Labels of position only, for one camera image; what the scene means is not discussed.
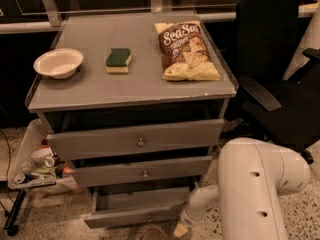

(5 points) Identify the metal railing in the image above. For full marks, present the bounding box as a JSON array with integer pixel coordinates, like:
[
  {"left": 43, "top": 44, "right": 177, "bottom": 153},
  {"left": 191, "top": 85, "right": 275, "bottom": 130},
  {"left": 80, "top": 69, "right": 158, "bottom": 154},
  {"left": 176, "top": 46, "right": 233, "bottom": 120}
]
[{"left": 0, "top": 0, "right": 319, "bottom": 34}]

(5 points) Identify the clear plastic trash bin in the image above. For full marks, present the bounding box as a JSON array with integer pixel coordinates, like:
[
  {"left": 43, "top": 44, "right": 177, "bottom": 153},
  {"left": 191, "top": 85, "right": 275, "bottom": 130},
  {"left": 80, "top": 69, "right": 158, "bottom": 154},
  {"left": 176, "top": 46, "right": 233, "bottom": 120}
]
[{"left": 8, "top": 119, "right": 81, "bottom": 197}]

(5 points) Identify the black office chair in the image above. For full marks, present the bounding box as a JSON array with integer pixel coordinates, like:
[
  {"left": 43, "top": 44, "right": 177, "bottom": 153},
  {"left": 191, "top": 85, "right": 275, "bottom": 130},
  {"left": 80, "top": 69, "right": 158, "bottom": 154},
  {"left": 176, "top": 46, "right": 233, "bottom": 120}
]
[{"left": 225, "top": 0, "right": 320, "bottom": 164}]

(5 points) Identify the grey middle drawer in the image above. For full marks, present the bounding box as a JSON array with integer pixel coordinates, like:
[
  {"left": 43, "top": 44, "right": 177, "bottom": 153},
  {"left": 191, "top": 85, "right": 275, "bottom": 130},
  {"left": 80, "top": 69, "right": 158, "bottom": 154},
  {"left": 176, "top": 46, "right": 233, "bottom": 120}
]
[{"left": 71, "top": 156, "right": 212, "bottom": 187}]

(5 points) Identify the brown yellow chips bag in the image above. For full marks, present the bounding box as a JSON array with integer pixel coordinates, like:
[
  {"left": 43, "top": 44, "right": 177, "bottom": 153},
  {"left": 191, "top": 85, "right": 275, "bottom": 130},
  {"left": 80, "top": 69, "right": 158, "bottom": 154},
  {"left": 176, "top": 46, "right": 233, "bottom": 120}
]
[{"left": 154, "top": 21, "right": 221, "bottom": 81}]

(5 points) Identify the green yellow sponge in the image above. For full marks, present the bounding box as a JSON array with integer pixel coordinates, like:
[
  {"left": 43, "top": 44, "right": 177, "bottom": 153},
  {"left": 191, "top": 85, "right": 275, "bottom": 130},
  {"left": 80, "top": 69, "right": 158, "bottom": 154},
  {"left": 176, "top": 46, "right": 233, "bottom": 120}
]
[{"left": 105, "top": 48, "right": 132, "bottom": 74}]

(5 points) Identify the grey bottom drawer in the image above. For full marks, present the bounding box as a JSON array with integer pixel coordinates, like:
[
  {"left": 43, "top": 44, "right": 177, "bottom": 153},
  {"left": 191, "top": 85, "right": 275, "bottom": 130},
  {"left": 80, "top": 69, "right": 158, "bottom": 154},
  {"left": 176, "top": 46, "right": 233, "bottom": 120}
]
[{"left": 84, "top": 186, "right": 191, "bottom": 229}]

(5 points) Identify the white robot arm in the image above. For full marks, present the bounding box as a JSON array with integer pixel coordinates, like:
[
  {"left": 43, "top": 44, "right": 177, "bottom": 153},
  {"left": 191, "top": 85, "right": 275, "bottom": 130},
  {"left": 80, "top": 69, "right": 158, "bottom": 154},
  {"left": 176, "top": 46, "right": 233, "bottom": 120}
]
[{"left": 174, "top": 138, "right": 311, "bottom": 240}]

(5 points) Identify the grey drawer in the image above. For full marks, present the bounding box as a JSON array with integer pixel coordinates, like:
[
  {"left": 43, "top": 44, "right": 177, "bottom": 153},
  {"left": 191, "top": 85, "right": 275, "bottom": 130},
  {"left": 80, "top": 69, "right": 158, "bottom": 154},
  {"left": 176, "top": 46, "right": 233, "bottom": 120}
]
[
  {"left": 84, "top": 186, "right": 191, "bottom": 229},
  {"left": 71, "top": 156, "right": 212, "bottom": 187},
  {"left": 47, "top": 119, "right": 224, "bottom": 160}
]

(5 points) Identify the black stand with cable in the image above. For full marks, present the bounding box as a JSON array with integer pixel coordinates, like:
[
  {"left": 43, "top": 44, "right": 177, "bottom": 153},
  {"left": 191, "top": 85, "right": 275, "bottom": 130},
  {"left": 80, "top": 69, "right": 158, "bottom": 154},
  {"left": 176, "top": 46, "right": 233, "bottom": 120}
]
[{"left": 0, "top": 129, "right": 28, "bottom": 237}]

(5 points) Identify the white bowl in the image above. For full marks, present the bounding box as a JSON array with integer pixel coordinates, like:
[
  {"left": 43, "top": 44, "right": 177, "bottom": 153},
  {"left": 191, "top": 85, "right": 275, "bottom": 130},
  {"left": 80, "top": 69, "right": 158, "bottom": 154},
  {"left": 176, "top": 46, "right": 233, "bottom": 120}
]
[{"left": 33, "top": 48, "right": 83, "bottom": 79}]

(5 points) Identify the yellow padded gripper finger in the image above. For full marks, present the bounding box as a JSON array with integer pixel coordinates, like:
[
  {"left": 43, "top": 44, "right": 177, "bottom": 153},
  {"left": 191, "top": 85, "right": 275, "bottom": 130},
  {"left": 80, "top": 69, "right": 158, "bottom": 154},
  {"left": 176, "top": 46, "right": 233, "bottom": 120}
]
[{"left": 173, "top": 221, "right": 189, "bottom": 238}]

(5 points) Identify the grey drawer cabinet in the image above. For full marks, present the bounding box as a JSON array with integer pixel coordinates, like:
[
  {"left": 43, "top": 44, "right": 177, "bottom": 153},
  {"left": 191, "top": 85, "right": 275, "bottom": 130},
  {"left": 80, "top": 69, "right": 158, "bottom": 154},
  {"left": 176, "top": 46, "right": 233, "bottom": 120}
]
[{"left": 25, "top": 11, "right": 240, "bottom": 189}]

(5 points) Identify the grey top drawer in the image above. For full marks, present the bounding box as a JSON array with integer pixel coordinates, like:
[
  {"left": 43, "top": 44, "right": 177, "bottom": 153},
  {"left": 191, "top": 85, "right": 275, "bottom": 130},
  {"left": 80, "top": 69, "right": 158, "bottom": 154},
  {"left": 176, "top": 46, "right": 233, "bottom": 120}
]
[{"left": 47, "top": 119, "right": 224, "bottom": 160}]

